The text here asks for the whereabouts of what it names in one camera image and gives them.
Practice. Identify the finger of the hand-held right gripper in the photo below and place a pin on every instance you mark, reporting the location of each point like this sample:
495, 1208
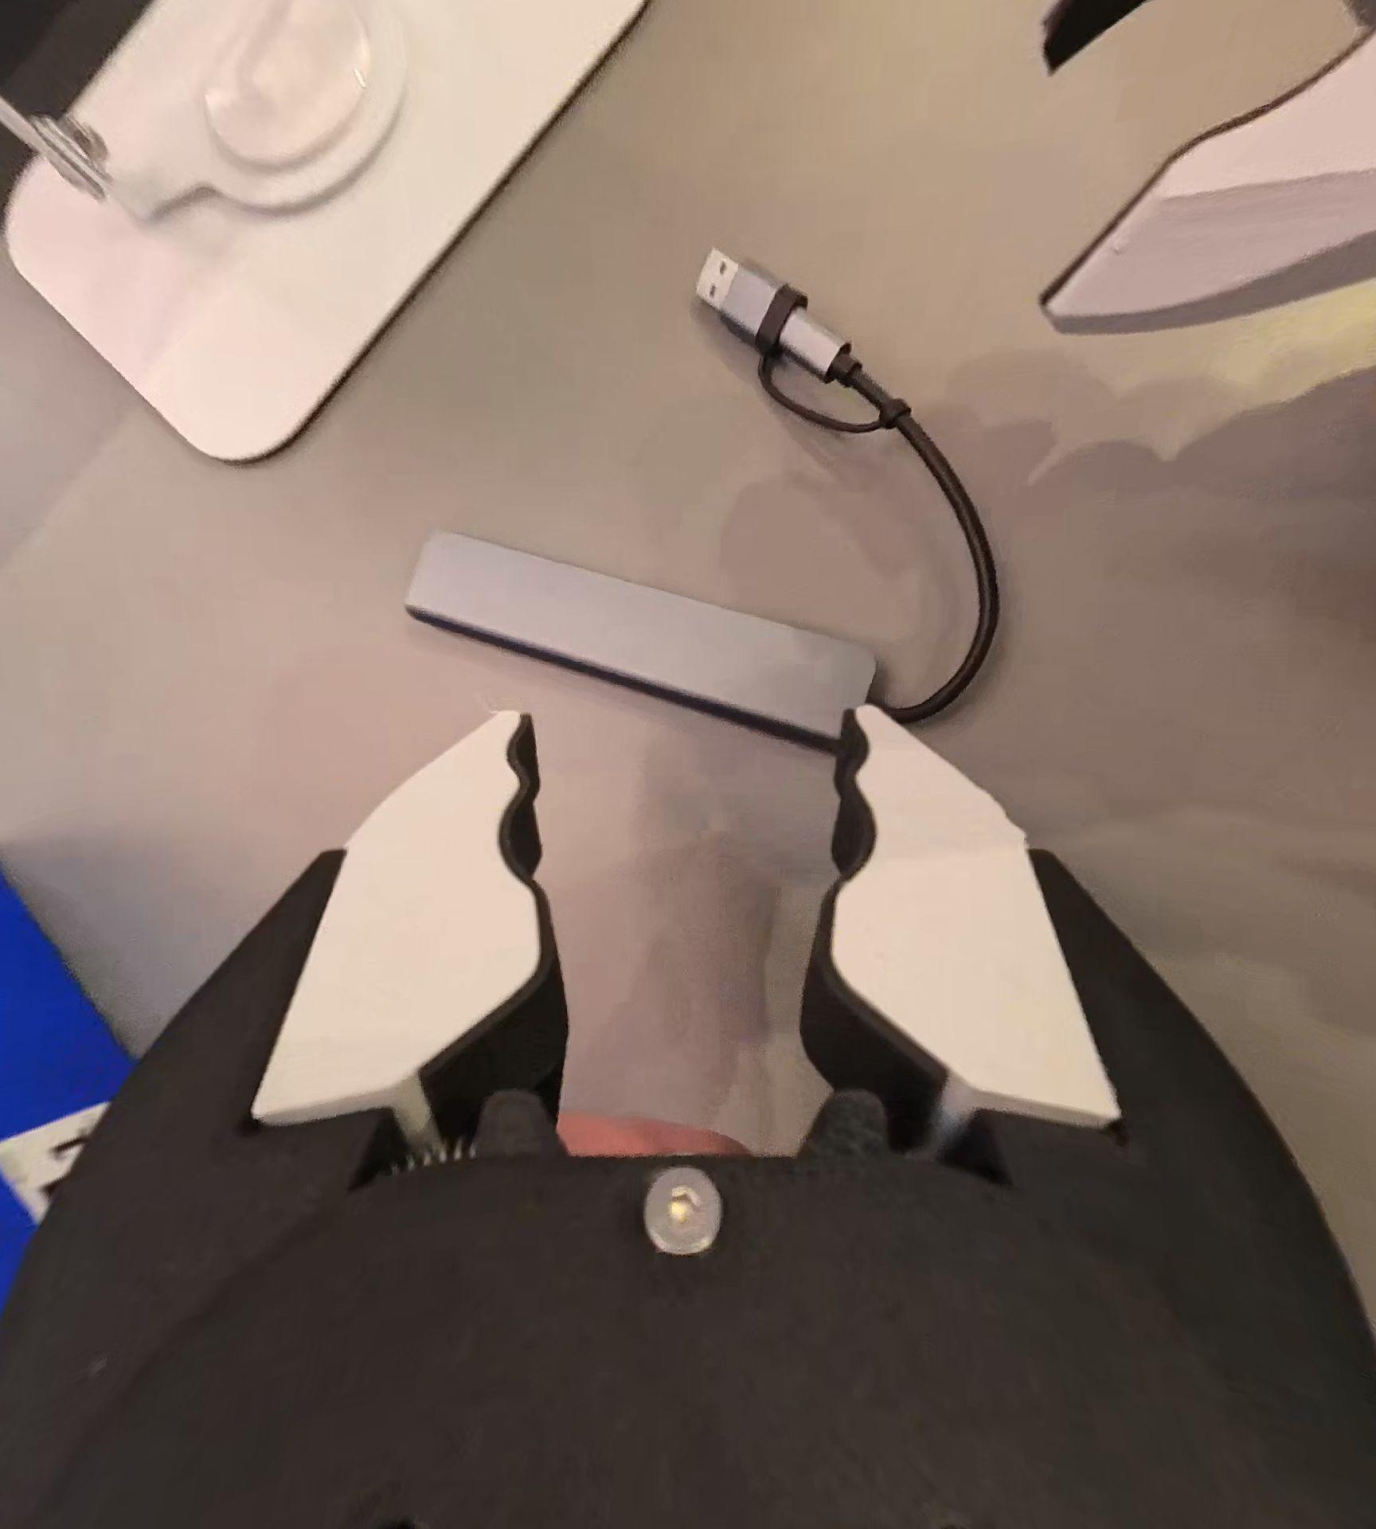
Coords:
1297, 180
1237, 11

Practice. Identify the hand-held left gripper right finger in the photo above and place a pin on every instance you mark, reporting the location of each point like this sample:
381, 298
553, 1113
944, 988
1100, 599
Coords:
950, 944

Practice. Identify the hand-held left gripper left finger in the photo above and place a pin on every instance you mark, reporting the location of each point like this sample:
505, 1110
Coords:
401, 932

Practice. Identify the instruction sheet on wooden stand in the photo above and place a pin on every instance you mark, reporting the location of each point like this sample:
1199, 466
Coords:
281, 311

